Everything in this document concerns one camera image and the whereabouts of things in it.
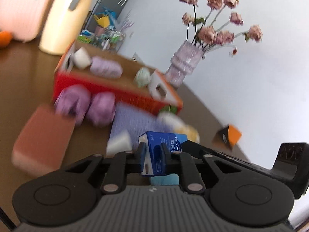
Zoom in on blue tissue pack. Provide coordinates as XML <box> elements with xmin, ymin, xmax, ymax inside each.
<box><xmin>138</xmin><ymin>131</ymin><xmax>188</xmax><ymax>177</ymax></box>

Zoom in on cyan fluffy sponge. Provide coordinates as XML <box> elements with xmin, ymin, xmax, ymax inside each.
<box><xmin>150</xmin><ymin>174</ymin><xmax>179</xmax><ymax>186</ymax></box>

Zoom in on white round sponge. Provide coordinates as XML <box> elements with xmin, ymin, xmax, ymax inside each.
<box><xmin>106</xmin><ymin>130</ymin><xmax>132</xmax><ymax>157</ymax></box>

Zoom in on purple knit pouch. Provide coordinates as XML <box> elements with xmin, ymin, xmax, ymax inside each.
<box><xmin>110</xmin><ymin>102</ymin><xmax>172</xmax><ymax>147</ymax></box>

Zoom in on yellow white plush toy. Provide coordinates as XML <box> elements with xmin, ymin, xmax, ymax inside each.
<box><xmin>157</xmin><ymin>111</ymin><xmax>200</xmax><ymax>143</ymax></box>

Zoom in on green soft ball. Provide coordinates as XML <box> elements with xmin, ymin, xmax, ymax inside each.
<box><xmin>134</xmin><ymin>67</ymin><xmax>151</xmax><ymax>88</ymax></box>

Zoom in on purple satin bow scrunchie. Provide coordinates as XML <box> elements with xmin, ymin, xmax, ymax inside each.
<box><xmin>54</xmin><ymin>85</ymin><xmax>116</xmax><ymax>127</ymax></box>

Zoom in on lilac fluffy headband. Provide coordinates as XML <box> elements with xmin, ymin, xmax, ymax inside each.
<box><xmin>90</xmin><ymin>56</ymin><xmax>123</xmax><ymax>78</ymax></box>

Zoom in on red layered sponge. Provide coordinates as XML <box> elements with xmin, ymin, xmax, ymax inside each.
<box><xmin>12</xmin><ymin>104</ymin><xmax>76</xmax><ymax>177</ymax></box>

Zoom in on red cardboard box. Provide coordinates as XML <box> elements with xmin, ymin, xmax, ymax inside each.
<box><xmin>52</xmin><ymin>41</ymin><xmax>183</xmax><ymax>115</ymax></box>

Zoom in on orange black tape holder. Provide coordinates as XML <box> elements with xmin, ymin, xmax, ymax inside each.
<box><xmin>212</xmin><ymin>124</ymin><xmax>242</xmax><ymax>150</ymax></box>

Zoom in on purple textured vase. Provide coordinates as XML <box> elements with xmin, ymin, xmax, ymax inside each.
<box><xmin>165</xmin><ymin>41</ymin><xmax>204</xmax><ymax>88</ymax></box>

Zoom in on yellow watering can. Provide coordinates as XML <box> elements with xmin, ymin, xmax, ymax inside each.
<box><xmin>93</xmin><ymin>15</ymin><xmax>110</xmax><ymax>28</ymax></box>

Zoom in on dried pink roses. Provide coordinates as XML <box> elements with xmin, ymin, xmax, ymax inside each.
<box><xmin>177</xmin><ymin>0</ymin><xmax>263</xmax><ymax>59</ymax></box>

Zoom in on yellow thermos jug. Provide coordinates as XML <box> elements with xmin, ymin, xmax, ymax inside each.
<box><xmin>39</xmin><ymin>0</ymin><xmax>92</xmax><ymax>55</ymax></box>

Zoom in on orange fruit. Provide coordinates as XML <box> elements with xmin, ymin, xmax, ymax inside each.
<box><xmin>0</xmin><ymin>31</ymin><xmax>13</xmax><ymax>49</ymax></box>

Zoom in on pink small suitcase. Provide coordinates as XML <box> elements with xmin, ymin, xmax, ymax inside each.
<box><xmin>1</xmin><ymin>0</ymin><xmax>53</xmax><ymax>42</ymax></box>

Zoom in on white board leaning wall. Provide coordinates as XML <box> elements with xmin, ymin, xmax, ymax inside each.
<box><xmin>132</xmin><ymin>53</ymin><xmax>143</xmax><ymax>63</ymax></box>

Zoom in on wire storage rack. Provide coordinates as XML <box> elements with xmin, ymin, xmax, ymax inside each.
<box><xmin>92</xmin><ymin>26</ymin><xmax>126</xmax><ymax>53</ymax></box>

